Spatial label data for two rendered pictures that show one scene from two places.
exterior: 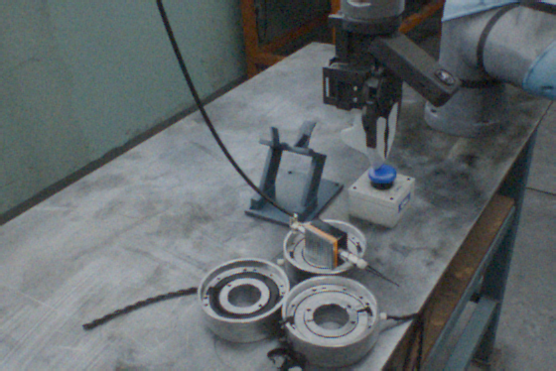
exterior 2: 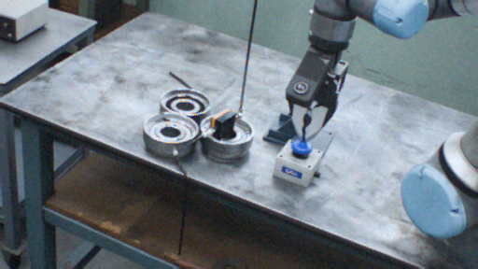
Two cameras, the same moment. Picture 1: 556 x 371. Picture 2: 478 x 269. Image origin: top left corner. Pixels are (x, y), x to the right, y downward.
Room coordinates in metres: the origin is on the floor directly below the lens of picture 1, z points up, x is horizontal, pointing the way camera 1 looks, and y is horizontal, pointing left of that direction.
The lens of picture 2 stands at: (0.25, -1.09, 1.53)
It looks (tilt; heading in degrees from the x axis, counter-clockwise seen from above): 33 degrees down; 73
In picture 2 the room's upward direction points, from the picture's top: 9 degrees clockwise
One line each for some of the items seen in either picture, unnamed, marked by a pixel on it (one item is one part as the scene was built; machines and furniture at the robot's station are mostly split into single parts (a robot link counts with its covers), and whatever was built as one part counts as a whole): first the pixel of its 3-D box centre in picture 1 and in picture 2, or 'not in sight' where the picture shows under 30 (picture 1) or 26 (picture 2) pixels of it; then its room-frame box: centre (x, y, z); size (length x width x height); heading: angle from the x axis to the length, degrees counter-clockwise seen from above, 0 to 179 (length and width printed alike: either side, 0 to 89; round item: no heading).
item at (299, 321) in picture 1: (331, 321); (170, 135); (0.44, -0.05, 0.82); 0.08 x 0.08 x 0.02
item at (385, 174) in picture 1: (381, 184); (300, 154); (0.67, -0.14, 0.84); 0.04 x 0.04 x 0.05
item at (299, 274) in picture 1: (326, 257); (226, 137); (0.55, -0.05, 0.82); 0.10 x 0.10 x 0.04
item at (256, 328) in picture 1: (244, 301); (185, 109); (0.49, 0.05, 0.82); 0.10 x 0.10 x 0.04
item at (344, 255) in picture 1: (343, 250); (216, 129); (0.53, -0.07, 0.85); 0.17 x 0.02 x 0.04; 41
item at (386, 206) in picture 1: (383, 193); (301, 163); (0.68, -0.15, 0.82); 0.08 x 0.07 x 0.05; 143
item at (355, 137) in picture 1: (360, 140); (303, 113); (0.67, -0.11, 0.92); 0.06 x 0.03 x 0.09; 53
